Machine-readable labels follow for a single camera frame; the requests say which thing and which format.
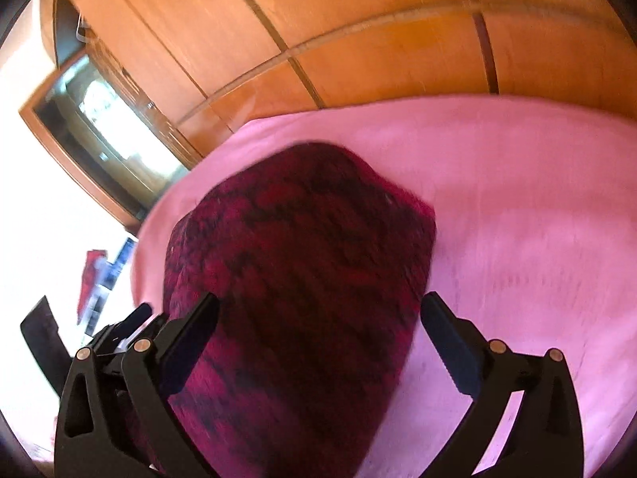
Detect dark red patterned sweater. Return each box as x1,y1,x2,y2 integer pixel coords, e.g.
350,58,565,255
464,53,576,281
119,140,439,478

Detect red and blue clothes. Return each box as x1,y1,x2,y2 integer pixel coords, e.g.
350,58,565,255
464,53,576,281
77,237,137,337

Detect black object at left edge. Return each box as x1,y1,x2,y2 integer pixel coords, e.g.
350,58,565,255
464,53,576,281
20,296,71,397

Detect wood framed mirror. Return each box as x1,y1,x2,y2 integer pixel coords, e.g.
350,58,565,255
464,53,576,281
20,49,202,235

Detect pink bed sheet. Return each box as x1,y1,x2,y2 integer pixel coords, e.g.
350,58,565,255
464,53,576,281
132,96,636,476

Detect wooden panelled headboard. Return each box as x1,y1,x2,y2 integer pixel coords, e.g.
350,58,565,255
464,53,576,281
69,0,636,162

